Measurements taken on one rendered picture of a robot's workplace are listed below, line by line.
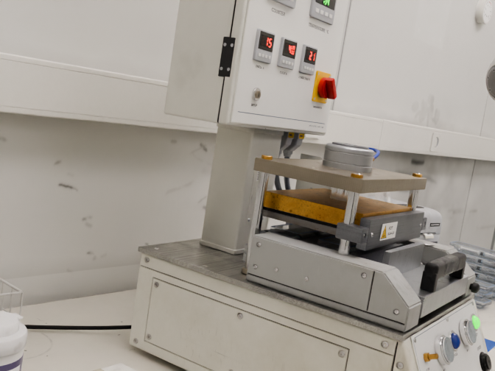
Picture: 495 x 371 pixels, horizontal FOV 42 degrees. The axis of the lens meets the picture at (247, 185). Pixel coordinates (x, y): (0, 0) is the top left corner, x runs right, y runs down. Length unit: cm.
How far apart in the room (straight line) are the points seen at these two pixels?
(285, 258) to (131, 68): 61
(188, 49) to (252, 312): 42
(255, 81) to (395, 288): 39
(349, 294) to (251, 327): 17
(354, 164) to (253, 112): 18
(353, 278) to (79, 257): 67
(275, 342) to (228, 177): 31
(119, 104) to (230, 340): 54
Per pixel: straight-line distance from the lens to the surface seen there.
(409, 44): 232
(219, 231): 113
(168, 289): 105
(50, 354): 110
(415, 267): 108
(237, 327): 98
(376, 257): 102
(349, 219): 91
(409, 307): 87
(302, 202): 98
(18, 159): 125
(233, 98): 98
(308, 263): 91
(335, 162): 102
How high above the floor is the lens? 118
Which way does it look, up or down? 7 degrees down
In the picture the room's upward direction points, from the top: 9 degrees clockwise
